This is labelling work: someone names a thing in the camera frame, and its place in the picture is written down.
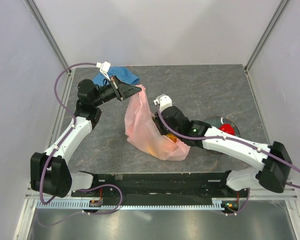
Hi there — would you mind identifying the yellow toy mango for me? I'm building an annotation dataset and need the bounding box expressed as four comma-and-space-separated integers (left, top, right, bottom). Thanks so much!
146, 146, 157, 156

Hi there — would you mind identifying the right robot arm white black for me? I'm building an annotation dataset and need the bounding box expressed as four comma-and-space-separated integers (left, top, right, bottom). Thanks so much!
154, 106, 292, 197

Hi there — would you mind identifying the right aluminium frame post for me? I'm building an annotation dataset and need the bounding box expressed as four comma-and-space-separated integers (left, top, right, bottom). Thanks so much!
244, 0, 291, 74

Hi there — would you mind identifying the red toy bell pepper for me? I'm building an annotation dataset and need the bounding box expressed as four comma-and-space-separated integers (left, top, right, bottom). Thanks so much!
218, 123, 235, 136

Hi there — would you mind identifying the aluminium frame post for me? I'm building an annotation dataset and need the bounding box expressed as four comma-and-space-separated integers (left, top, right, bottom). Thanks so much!
24, 0, 69, 69
244, 0, 291, 74

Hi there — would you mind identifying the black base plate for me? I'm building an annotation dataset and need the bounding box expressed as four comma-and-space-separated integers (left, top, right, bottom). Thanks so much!
70, 171, 248, 200

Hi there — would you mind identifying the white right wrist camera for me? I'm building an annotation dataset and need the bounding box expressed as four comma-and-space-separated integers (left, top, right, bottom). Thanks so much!
153, 94, 172, 111

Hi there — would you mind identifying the blue bucket hat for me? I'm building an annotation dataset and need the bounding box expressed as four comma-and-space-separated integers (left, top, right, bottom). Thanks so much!
92, 66, 140, 87

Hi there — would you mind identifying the toy pineapple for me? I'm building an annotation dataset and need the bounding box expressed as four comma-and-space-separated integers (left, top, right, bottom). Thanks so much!
165, 133, 178, 143

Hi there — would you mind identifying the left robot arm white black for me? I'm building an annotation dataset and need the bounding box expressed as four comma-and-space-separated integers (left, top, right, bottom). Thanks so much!
30, 75, 142, 198

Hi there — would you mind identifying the dark round plate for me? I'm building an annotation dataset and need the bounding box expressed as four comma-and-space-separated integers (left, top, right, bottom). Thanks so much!
202, 116, 241, 155

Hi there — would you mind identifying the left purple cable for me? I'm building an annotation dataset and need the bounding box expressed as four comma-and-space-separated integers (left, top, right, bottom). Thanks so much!
34, 62, 125, 227

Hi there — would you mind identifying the slotted cable duct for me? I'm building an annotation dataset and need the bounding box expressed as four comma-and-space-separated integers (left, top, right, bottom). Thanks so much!
35, 195, 229, 211

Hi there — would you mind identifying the pink peach plastic bag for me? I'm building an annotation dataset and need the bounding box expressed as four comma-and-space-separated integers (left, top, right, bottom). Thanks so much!
124, 84, 190, 161

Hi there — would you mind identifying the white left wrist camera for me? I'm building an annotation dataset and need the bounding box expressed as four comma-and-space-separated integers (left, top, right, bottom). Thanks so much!
95, 61, 111, 80

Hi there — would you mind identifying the left aluminium frame post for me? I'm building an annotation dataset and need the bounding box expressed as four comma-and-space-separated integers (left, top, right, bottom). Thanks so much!
24, 0, 69, 69

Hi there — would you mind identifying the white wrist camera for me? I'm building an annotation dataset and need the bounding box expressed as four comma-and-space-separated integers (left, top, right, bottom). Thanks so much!
95, 61, 111, 80
153, 94, 172, 111

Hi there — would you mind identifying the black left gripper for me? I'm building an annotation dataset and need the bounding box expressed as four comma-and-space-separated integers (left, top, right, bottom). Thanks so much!
92, 74, 141, 107

